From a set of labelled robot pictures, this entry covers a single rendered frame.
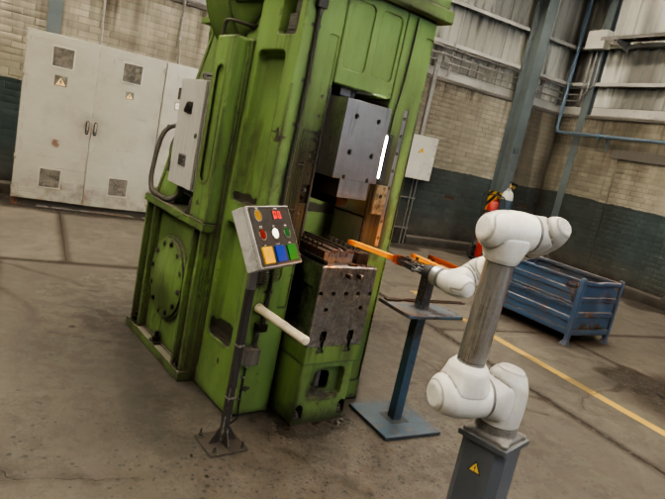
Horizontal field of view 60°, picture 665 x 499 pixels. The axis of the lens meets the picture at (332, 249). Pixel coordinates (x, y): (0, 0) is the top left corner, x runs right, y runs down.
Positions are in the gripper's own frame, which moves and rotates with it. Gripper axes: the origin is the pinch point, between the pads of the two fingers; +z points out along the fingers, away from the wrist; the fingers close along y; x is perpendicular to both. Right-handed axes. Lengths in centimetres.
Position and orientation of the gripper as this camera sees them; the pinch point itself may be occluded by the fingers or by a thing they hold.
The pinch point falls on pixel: (403, 260)
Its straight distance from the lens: 274.0
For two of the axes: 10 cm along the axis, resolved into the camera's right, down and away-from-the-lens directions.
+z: -5.9, -2.8, 7.6
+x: 2.1, -9.6, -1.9
